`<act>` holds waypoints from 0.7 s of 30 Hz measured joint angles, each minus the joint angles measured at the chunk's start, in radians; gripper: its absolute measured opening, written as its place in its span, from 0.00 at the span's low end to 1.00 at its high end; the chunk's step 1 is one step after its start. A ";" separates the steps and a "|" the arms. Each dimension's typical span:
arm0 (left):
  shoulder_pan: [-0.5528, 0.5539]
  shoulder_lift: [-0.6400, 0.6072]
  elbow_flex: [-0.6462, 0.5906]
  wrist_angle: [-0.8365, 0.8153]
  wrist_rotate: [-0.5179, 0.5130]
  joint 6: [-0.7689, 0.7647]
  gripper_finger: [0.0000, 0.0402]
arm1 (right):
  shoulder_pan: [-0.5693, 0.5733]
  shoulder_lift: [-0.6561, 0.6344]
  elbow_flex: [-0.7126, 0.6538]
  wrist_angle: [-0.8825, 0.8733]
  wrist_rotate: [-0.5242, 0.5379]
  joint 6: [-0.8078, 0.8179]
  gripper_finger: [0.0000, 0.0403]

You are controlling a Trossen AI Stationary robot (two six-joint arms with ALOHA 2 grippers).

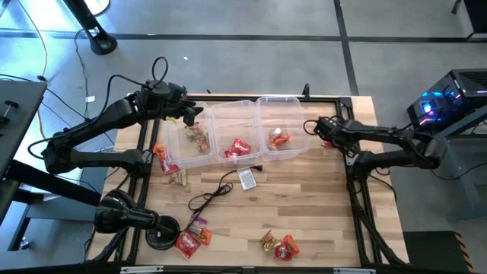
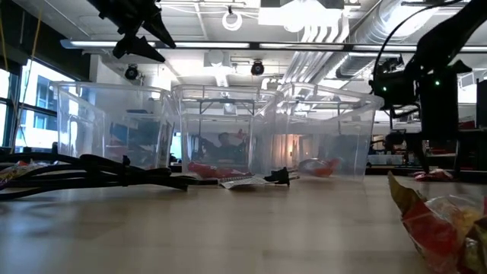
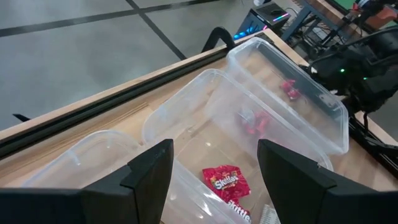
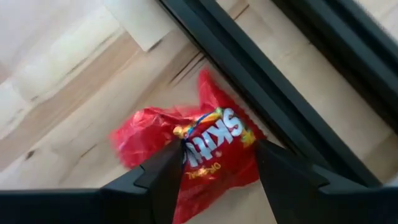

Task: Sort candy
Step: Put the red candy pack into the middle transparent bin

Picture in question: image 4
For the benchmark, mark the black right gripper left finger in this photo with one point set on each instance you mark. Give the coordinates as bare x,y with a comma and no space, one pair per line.
93,208

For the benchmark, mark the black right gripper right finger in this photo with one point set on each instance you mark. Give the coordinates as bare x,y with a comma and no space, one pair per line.
326,208

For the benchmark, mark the red Skittles candy bag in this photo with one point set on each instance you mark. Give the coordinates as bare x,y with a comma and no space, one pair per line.
217,155

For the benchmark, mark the black router with antenna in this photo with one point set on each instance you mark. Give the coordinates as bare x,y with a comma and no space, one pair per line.
357,46

